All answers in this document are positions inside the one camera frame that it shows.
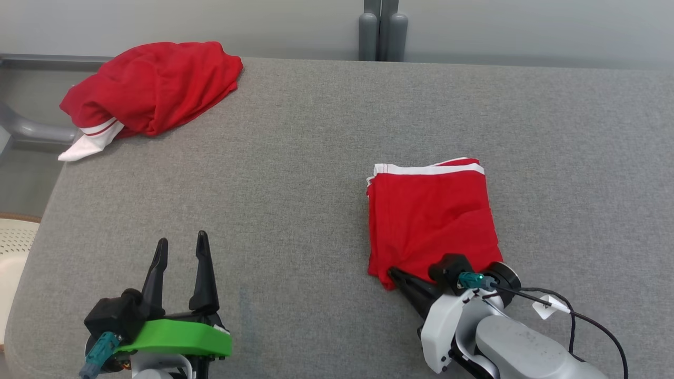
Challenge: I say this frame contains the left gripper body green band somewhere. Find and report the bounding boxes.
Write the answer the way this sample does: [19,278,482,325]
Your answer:
[113,311,233,379]

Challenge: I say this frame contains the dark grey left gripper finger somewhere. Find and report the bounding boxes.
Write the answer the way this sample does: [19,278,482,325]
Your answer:
[189,230,221,316]
[140,238,169,320]

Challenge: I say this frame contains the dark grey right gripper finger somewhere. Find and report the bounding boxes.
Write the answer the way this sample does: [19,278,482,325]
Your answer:
[388,267,442,320]

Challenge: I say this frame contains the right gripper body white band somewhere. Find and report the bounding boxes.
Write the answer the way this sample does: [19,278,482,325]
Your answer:
[420,288,507,375]

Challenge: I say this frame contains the red basketball jersey white sleeves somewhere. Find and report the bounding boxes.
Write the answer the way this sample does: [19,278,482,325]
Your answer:
[58,41,244,162]

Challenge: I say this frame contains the white perforated laundry basket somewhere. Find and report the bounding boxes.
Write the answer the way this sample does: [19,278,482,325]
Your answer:
[0,213,42,348]

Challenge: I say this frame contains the grey curved metal tube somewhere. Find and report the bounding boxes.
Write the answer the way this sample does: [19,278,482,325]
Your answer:
[0,103,81,146]

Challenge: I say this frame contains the teal right camera connector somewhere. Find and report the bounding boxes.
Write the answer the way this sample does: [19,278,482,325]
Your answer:
[457,271,498,291]

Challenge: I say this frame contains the teal camera connector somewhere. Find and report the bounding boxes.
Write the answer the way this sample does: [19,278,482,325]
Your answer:
[457,271,498,291]
[79,332,122,379]

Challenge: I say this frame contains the teal left camera connector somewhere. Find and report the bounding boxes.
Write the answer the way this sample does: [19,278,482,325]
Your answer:
[79,332,122,379]

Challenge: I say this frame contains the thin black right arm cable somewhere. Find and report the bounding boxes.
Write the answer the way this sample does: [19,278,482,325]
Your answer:
[495,286,630,379]

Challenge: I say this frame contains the white cable tag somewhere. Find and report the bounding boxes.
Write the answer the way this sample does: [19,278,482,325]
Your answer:
[532,295,572,320]

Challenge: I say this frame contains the grey metal rail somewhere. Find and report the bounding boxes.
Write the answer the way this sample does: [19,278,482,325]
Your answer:
[0,54,112,72]

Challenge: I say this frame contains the grey metal frame post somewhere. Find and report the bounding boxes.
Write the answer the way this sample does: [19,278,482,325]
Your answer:
[359,0,409,62]

